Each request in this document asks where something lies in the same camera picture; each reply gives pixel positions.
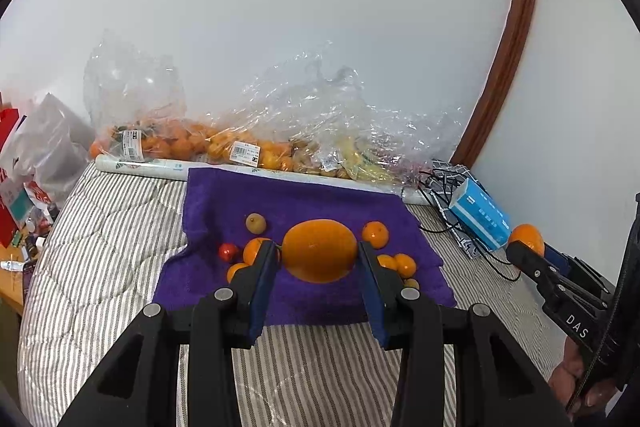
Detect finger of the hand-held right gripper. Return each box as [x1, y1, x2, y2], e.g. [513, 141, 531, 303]
[544, 244, 615, 303]
[506, 241, 566, 303]

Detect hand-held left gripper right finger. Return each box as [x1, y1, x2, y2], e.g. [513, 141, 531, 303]
[357, 242, 573, 427]

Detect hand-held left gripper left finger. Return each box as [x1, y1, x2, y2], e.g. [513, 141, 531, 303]
[57, 241, 282, 427]

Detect large orange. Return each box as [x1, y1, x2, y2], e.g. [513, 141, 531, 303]
[281, 219, 359, 284]

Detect person's right hand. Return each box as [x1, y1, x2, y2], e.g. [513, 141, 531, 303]
[547, 336, 618, 419]

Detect blue tissue box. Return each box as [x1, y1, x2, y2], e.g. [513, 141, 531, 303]
[448, 178, 512, 251]

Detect purple towel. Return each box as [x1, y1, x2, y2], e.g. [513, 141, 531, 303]
[152, 167, 458, 327]

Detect clear bag of kiwis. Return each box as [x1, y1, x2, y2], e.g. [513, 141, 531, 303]
[290, 137, 351, 178]

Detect clear bag of oranges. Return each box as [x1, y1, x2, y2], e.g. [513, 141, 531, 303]
[207, 57, 301, 170]

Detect white paper roll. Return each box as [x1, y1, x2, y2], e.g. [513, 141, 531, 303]
[95, 154, 436, 206]

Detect clear bag of leafy mandarins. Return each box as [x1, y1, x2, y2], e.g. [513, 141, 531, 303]
[84, 29, 216, 162]

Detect small bottles cluster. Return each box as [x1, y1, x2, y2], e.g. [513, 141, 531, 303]
[22, 202, 56, 258]

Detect wooden nightstand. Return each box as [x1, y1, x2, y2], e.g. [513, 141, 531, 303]
[0, 227, 51, 318]

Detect white plastic bag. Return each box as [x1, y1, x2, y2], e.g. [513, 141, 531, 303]
[0, 93, 96, 208]

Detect red paper bag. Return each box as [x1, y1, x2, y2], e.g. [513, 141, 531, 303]
[0, 93, 28, 248]

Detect black cables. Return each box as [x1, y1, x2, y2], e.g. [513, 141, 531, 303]
[415, 167, 523, 283]

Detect brown wooden door frame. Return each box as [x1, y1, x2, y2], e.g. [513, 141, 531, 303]
[450, 0, 543, 168]

